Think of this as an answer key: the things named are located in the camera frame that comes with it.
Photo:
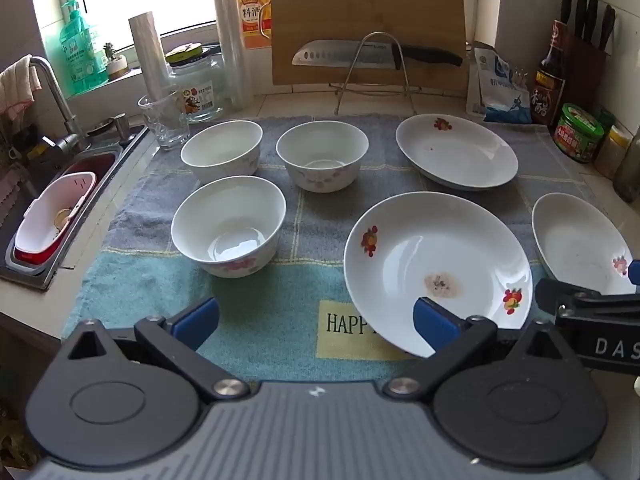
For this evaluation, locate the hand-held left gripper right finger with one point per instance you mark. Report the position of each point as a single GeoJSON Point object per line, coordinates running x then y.
{"type": "Point", "coordinates": [435, 326]}

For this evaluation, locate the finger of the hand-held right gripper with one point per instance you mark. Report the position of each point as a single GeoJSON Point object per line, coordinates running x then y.
{"type": "Point", "coordinates": [635, 271]}
{"type": "Point", "coordinates": [570, 296]}

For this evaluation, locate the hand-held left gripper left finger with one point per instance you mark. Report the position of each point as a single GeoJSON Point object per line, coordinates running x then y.
{"type": "Point", "coordinates": [195, 321]}

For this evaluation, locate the white plate faint smear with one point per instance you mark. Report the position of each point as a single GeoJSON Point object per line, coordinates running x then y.
{"type": "Point", "coordinates": [575, 245]}

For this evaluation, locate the white plate pink stain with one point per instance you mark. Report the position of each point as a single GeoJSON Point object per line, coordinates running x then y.
{"type": "Point", "coordinates": [430, 245]}

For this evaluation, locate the white bowl pink floral print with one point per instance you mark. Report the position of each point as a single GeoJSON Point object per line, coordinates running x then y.
{"type": "Point", "coordinates": [225, 220]}

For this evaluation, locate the white plate small dark speck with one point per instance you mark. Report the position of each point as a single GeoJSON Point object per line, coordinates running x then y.
{"type": "Point", "coordinates": [455, 155]}

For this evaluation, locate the plain white bowl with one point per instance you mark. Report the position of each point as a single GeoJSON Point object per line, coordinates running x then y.
{"type": "Point", "coordinates": [220, 145]}

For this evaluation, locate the white bowl faint floral print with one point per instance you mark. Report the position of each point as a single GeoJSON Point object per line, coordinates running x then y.
{"type": "Point", "coordinates": [320, 150]}

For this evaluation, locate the yellow lid spice jar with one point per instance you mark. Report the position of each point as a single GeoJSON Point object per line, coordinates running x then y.
{"type": "Point", "coordinates": [612, 152]}

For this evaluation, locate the blue grey checked towel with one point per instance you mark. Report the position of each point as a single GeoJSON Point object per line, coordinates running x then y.
{"type": "Point", "coordinates": [310, 240]}

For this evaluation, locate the green lid sauce jar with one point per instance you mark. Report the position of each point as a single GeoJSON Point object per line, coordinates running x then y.
{"type": "Point", "coordinates": [577, 132]}

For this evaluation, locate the green lid spice jar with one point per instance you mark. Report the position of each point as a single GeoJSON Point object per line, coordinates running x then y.
{"type": "Point", "coordinates": [607, 117]}

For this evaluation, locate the steel sink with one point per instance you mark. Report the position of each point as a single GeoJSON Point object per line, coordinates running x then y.
{"type": "Point", "coordinates": [30, 275]}

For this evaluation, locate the red basin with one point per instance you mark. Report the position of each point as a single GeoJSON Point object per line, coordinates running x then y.
{"type": "Point", "coordinates": [100, 165]}

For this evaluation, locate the white drain basket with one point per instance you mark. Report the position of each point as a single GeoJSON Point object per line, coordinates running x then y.
{"type": "Point", "coordinates": [45, 210]}

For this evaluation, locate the clear drinking glass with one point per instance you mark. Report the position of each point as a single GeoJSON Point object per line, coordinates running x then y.
{"type": "Point", "coordinates": [165, 120]}

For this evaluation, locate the brown knife block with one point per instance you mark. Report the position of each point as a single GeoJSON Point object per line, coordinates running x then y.
{"type": "Point", "coordinates": [585, 70]}

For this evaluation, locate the dark vinegar bottle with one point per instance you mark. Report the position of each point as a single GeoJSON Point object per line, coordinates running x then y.
{"type": "Point", "coordinates": [550, 80]}

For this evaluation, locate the blue white salt bag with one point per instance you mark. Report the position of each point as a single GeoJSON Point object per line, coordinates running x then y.
{"type": "Point", "coordinates": [500, 90]}

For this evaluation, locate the glass jar black lid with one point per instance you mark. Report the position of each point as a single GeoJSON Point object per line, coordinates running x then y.
{"type": "Point", "coordinates": [200, 85]}

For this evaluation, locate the metal faucet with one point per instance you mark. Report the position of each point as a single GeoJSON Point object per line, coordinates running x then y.
{"type": "Point", "coordinates": [55, 105]}

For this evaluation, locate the short plastic wrap roll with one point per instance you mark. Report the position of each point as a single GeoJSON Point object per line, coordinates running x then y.
{"type": "Point", "coordinates": [147, 55]}

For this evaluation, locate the small potted plant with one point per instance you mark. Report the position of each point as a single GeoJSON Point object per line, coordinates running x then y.
{"type": "Point", "coordinates": [114, 60]}

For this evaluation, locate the tall plastic wrap roll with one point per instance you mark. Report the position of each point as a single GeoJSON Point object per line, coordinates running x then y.
{"type": "Point", "coordinates": [230, 35]}

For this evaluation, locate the white dish cloth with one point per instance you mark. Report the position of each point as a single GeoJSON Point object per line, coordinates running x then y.
{"type": "Point", "coordinates": [17, 90]}

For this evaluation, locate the green soap pump bottle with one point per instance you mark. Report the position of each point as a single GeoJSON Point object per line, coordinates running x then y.
{"type": "Point", "coordinates": [80, 50]}

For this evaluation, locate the orange cooking wine bottle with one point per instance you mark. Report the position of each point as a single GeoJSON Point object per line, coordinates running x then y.
{"type": "Point", "coordinates": [250, 5]}

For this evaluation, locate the bamboo cutting board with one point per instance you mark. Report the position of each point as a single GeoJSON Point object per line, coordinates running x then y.
{"type": "Point", "coordinates": [370, 5]}

